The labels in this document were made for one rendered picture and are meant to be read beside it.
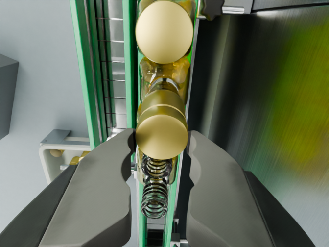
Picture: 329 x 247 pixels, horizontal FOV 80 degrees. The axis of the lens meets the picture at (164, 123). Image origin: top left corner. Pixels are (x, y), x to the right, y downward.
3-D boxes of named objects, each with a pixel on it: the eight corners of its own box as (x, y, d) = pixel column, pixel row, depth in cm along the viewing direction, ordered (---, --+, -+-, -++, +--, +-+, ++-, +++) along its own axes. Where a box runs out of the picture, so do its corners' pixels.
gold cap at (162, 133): (182, 130, 17) (187, 162, 13) (141, 128, 17) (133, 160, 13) (186, 90, 15) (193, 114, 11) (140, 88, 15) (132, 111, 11)
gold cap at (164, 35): (189, 52, 16) (196, 62, 12) (145, 56, 16) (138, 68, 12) (186, 0, 14) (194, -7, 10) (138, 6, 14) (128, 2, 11)
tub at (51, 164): (126, 175, 70) (121, 194, 62) (62, 172, 70) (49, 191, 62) (124, 133, 62) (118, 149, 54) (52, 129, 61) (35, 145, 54)
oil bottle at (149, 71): (178, 71, 40) (188, 118, 21) (151, 70, 40) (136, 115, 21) (180, 41, 38) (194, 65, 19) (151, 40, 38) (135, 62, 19)
